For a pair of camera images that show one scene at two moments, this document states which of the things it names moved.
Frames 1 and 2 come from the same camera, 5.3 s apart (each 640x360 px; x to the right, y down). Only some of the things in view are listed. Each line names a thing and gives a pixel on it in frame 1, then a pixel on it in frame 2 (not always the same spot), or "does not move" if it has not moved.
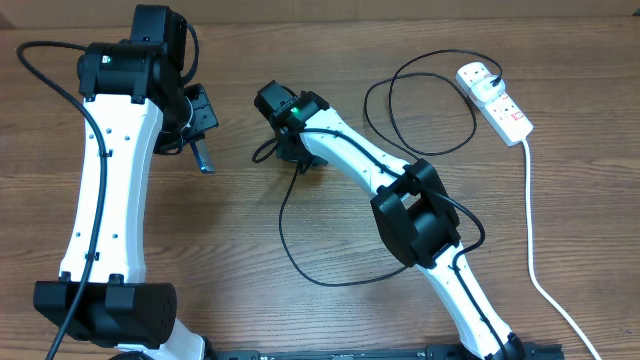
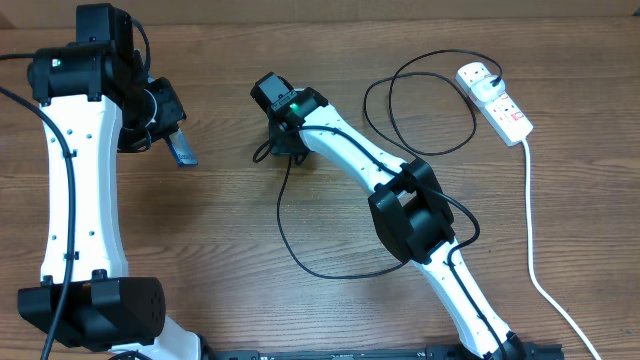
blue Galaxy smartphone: x=202 y=154 → x=181 y=149
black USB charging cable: x=327 y=283 → x=297 y=255
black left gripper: x=192 y=136 → x=174 y=111
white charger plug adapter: x=488 y=88 does not move
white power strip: x=500 y=113 does not move
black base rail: x=432 y=352 does not move
